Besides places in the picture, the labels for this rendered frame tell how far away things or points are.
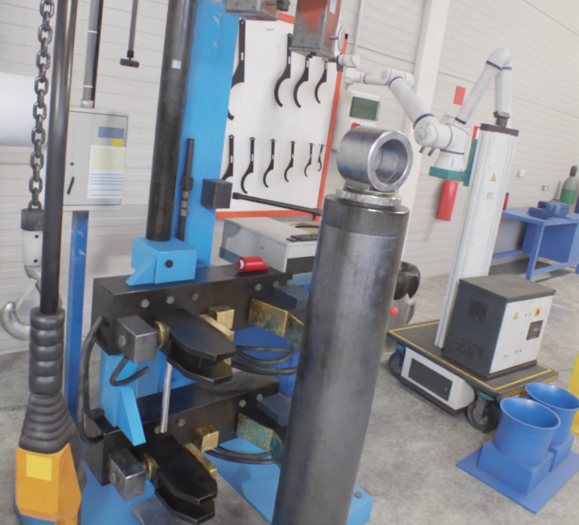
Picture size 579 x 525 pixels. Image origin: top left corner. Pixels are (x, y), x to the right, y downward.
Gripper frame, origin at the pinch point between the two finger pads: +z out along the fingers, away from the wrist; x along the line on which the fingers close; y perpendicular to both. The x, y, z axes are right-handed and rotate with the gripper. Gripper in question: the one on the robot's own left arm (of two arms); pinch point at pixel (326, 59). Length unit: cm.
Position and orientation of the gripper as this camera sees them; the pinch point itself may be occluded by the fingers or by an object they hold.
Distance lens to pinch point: 443.6
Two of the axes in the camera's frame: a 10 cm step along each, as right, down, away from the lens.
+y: 0.4, -9.6, -2.8
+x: -7.5, 1.6, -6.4
